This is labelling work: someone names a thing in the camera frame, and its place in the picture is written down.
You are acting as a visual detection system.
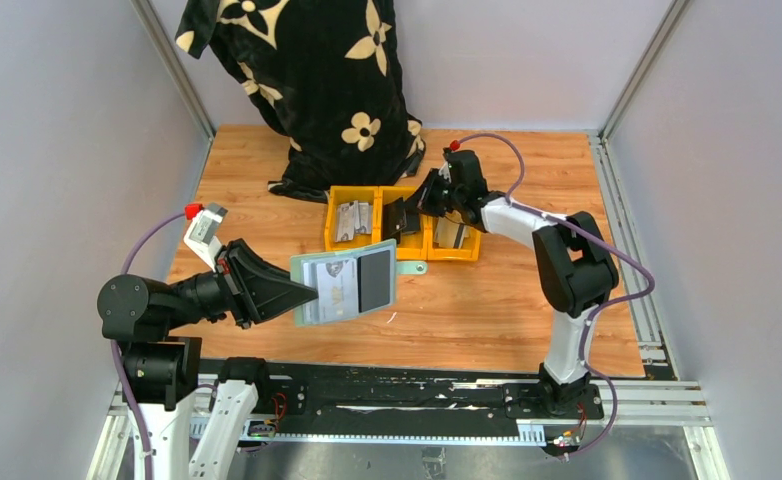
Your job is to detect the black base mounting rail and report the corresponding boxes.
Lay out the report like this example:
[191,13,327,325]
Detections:
[267,362,604,438]

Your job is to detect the right yellow plastic bin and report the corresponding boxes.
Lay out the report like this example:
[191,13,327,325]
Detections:
[425,211,482,262]

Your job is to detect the black floral blanket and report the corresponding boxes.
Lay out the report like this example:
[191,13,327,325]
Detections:
[175,1,426,203]

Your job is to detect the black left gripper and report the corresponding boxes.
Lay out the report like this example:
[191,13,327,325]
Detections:
[166,234,318,328]

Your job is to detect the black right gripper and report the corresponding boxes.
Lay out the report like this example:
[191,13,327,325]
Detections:
[402,168,465,218]

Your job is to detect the silver VIP credit card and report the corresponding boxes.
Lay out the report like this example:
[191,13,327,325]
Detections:
[302,258,359,325]

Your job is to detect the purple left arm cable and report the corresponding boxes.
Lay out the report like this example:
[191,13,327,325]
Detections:
[109,211,220,480]

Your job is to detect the black cards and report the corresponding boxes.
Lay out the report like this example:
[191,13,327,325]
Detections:
[397,210,423,248]

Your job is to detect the gold beige cards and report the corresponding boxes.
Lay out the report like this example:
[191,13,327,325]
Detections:
[433,213,470,249]

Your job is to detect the black credit card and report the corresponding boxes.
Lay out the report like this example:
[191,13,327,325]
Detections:
[382,198,408,244]
[357,250,392,313]

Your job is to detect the left yellow plastic bin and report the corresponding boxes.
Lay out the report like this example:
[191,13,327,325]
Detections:
[323,186,381,251]

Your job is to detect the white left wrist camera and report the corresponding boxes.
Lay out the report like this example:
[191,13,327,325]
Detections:
[183,203,228,271]

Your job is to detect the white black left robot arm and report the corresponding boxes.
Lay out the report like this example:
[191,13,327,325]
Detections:
[97,239,318,479]

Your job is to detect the silver grey cards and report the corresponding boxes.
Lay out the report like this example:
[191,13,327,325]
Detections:
[334,201,373,243]

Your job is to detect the green leather card holder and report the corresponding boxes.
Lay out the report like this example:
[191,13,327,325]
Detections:
[290,240,428,327]

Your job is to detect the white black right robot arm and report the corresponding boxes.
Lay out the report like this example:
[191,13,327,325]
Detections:
[405,149,619,418]

